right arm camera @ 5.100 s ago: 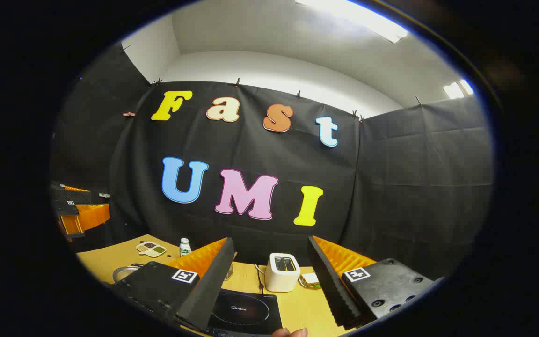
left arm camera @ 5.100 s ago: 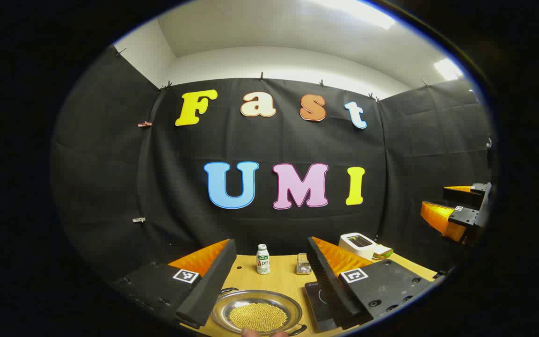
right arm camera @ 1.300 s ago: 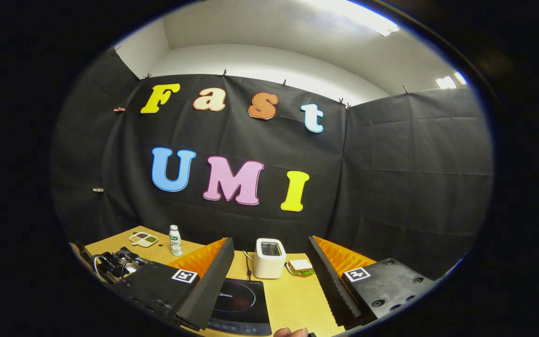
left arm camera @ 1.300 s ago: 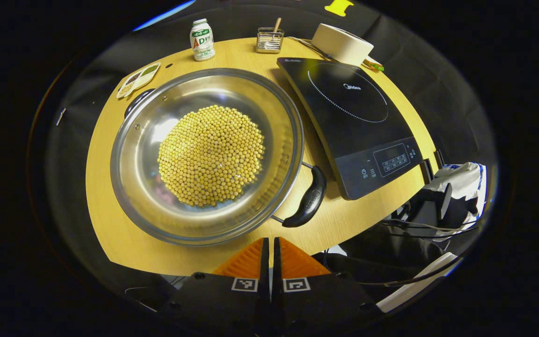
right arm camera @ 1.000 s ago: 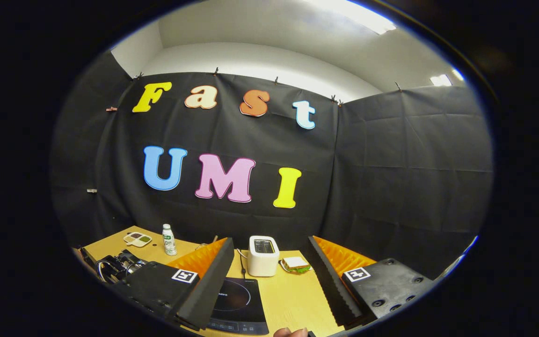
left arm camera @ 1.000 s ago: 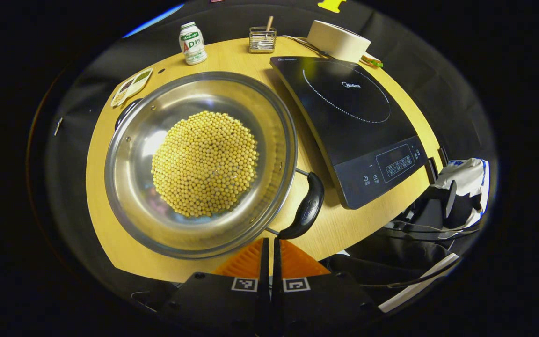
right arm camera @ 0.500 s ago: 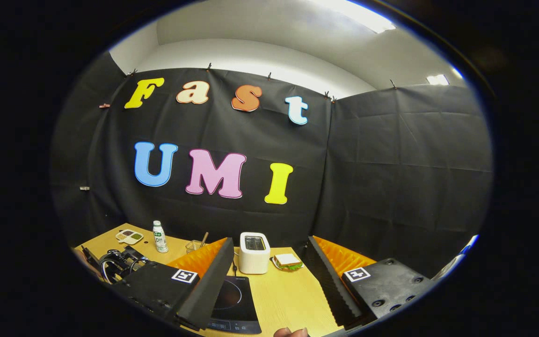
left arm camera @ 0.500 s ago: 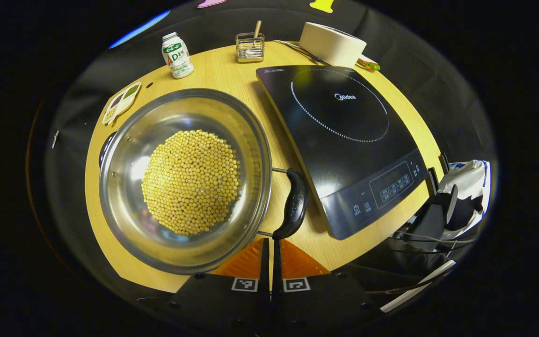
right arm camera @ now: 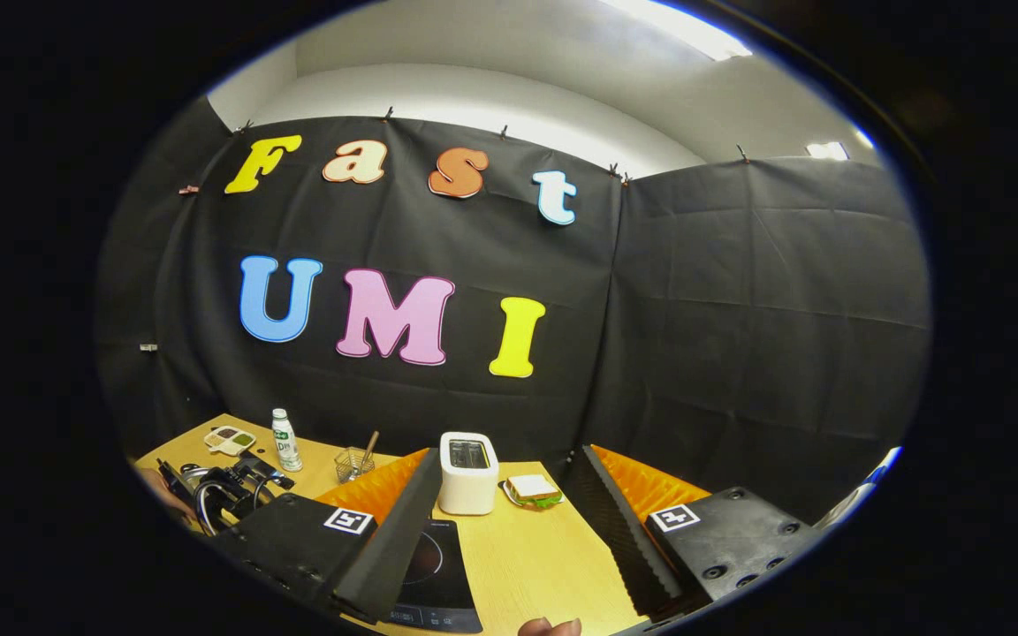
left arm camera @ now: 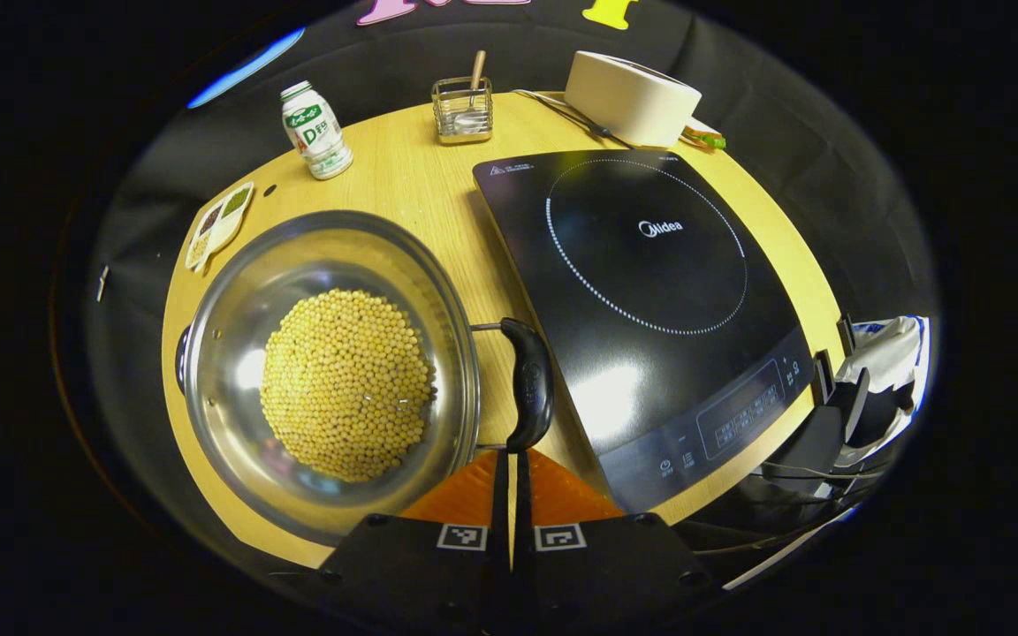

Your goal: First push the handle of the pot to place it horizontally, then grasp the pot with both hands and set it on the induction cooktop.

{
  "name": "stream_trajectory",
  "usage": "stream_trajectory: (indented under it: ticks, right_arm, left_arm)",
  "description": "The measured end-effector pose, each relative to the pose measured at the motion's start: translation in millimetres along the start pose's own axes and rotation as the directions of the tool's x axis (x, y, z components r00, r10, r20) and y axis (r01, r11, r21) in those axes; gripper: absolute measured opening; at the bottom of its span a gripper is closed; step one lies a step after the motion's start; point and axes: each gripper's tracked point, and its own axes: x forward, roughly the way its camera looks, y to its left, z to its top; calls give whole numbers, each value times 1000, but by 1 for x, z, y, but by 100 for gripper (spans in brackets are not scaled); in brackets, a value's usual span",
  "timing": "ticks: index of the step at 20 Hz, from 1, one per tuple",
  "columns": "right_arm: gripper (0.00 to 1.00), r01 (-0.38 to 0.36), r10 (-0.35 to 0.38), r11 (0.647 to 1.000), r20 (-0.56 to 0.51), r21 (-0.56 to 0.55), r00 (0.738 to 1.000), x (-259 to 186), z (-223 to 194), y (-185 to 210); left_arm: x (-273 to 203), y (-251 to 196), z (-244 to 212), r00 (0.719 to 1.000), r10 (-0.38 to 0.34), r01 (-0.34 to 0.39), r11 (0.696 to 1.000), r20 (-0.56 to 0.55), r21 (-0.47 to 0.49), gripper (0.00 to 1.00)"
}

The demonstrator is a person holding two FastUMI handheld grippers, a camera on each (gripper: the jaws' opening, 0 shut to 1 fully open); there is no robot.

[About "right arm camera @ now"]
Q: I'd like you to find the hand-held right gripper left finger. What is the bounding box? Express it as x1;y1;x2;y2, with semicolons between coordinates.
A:
209;448;444;624

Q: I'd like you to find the white drink bottle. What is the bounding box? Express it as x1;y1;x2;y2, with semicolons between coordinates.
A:
271;408;304;473

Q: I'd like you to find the small white plate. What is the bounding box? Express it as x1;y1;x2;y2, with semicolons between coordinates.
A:
500;480;565;511

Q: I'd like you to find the white toaster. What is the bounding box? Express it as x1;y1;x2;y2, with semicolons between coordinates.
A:
437;431;501;517

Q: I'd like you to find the sandwich with lettuce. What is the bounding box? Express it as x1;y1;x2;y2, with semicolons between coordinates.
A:
506;474;565;510

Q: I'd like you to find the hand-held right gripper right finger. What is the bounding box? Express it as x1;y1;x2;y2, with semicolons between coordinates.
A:
562;444;828;619

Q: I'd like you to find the wire mesh basket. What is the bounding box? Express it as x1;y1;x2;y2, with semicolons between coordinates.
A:
335;446;377;484

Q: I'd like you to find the white divided bean plate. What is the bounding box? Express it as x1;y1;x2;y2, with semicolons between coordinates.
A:
203;426;257;457

